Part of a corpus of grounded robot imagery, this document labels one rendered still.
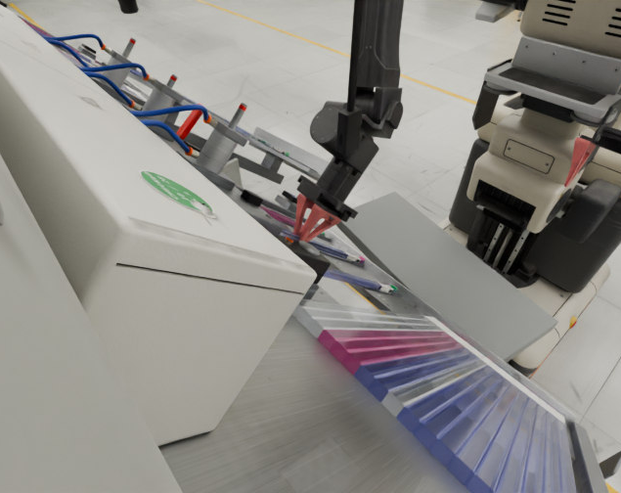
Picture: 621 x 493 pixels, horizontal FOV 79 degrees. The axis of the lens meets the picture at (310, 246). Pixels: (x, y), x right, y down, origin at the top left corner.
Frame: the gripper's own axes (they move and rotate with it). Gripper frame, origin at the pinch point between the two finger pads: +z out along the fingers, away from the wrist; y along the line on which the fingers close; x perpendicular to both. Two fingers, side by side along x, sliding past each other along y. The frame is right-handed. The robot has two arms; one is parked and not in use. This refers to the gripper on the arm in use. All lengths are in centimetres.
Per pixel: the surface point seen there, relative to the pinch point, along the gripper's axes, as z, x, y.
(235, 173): 1.3, 17.2, -41.3
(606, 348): -17, 143, 55
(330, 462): 0.4, -35.5, 33.3
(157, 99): -8.2, -33.5, 0.7
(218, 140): -8.6, -33.6, 11.6
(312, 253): -4.0, -22.0, 17.5
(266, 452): 0, -39, 32
